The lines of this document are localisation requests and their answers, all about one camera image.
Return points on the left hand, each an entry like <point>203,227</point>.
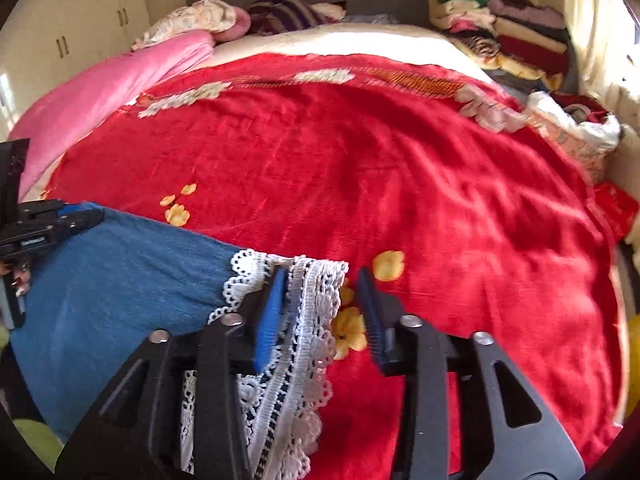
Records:
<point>16,274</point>

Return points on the red floral blanket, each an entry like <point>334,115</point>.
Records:
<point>347,156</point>

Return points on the cream curtain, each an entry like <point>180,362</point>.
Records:
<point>606,42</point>

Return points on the green left sleeve forearm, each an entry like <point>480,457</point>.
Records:
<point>22,410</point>

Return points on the cream bed sheet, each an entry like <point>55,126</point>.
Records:
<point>403,43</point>

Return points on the floral pillow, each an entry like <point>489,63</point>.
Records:
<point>221,20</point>

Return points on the purple striped pillow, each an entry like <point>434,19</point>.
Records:
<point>274,17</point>

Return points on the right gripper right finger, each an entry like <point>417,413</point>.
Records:
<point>382,312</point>

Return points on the pink quilt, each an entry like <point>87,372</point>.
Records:
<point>72,110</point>

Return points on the blue denim pants lace trim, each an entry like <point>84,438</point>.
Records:
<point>95,297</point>

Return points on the stack of folded clothes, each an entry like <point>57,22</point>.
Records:
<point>523,47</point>

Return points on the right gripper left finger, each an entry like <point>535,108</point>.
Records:
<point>265,309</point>

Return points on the basket of clothes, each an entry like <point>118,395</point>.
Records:
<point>585,130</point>

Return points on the white wardrobe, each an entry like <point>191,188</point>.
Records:
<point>46,42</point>

